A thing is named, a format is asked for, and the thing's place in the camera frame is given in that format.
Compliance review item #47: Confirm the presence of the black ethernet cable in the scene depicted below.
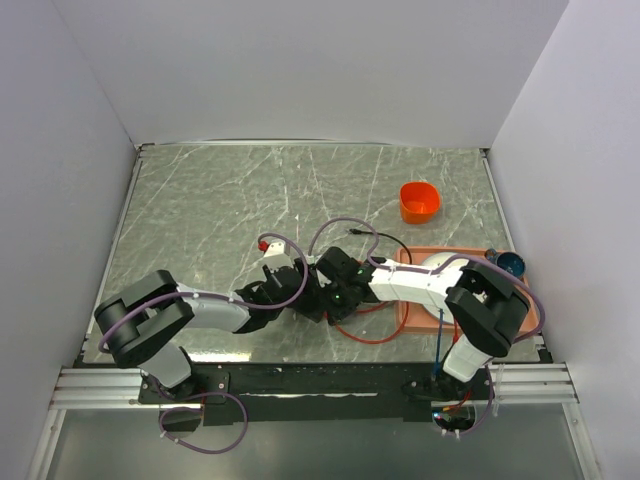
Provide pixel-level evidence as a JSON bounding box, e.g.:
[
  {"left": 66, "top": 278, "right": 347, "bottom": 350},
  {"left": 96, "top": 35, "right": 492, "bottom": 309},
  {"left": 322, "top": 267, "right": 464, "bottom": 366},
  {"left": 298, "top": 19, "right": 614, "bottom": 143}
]
[{"left": 348, "top": 228, "right": 414, "bottom": 266}]

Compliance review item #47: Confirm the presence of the blue ethernet cable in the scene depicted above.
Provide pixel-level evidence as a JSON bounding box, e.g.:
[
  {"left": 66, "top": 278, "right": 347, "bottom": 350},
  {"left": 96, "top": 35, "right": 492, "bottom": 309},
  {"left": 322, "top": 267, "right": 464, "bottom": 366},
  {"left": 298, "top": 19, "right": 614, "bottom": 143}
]
[{"left": 432, "top": 309, "right": 446, "bottom": 376}]

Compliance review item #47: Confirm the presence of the black network switch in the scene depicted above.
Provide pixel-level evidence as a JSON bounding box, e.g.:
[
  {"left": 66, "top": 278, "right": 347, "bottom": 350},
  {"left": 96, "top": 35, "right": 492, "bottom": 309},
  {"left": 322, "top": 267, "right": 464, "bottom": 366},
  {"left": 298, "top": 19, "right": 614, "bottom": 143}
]
[{"left": 292, "top": 294, "right": 327, "bottom": 323}]

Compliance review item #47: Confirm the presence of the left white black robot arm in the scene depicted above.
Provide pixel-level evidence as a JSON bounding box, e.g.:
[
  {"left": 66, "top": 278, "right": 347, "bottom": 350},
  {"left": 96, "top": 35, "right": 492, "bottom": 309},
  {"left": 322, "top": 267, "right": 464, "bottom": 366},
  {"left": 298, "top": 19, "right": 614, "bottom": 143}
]
[{"left": 94, "top": 259, "right": 309, "bottom": 402}]

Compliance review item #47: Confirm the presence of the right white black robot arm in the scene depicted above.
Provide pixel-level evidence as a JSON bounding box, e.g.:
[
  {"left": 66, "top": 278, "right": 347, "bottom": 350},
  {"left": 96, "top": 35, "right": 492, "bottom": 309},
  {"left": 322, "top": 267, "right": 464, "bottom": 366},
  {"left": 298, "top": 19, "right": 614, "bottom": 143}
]
[{"left": 315, "top": 247, "right": 533, "bottom": 399}]

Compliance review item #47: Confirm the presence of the salmon pink tray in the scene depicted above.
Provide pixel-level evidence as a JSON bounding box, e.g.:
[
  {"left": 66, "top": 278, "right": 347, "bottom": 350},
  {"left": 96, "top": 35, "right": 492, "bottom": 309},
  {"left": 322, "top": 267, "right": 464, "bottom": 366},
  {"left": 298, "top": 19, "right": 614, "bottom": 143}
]
[{"left": 393, "top": 246, "right": 539, "bottom": 335}]

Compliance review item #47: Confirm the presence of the white strawberry plate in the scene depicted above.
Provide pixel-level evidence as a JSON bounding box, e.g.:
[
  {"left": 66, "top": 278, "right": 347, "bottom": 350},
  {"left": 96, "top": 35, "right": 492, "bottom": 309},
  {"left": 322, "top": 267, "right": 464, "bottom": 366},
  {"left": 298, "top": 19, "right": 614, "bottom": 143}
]
[{"left": 418, "top": 251, "right": 484, "bottom": 331}]

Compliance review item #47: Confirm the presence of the orange plastic cup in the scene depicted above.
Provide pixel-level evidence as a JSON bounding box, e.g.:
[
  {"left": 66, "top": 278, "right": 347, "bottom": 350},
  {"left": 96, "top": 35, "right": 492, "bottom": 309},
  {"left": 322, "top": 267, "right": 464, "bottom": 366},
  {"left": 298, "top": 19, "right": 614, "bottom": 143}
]
[{"left": 399, "top": 181, "right": 441, "bottom": 225}]

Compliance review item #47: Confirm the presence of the blue ceramic mug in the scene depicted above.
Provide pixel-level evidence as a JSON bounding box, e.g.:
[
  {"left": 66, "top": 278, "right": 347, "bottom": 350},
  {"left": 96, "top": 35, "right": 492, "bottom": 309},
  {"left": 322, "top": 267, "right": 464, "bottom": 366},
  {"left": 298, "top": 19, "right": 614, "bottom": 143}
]
[{"left": 484, "top": 248, "right": 526, "bottom": 280}]

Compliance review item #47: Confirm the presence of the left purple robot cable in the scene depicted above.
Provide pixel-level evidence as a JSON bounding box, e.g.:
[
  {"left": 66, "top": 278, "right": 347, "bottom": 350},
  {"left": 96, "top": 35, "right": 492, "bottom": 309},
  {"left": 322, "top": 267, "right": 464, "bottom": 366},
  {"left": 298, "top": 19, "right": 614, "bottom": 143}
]
[{"left": 97, "top": 232, "right": 309, "bottom": 455}]

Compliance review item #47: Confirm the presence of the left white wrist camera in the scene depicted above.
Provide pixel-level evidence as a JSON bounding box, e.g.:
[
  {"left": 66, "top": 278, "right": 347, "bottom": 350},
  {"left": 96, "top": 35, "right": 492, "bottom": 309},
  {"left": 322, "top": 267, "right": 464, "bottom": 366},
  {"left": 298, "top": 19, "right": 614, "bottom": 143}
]
[{"left": 258, "top": 240, "right": 293, "bottom": 271}]

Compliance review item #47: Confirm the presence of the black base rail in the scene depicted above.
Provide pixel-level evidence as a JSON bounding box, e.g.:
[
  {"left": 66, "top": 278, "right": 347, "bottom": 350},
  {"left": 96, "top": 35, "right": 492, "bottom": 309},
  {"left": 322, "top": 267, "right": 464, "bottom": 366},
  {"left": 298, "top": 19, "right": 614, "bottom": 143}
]
[{"left": 138, "top": 362, "right": 490, "bottom": 426}]

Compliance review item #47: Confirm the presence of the aluminium frame rail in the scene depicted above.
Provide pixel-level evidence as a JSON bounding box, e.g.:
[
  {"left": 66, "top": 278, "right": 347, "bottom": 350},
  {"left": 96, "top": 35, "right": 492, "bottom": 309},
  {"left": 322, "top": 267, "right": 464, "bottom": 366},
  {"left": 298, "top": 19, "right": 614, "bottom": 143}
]
[{"left": 49, "top": 364, "right": 579, "bottom": 410}]

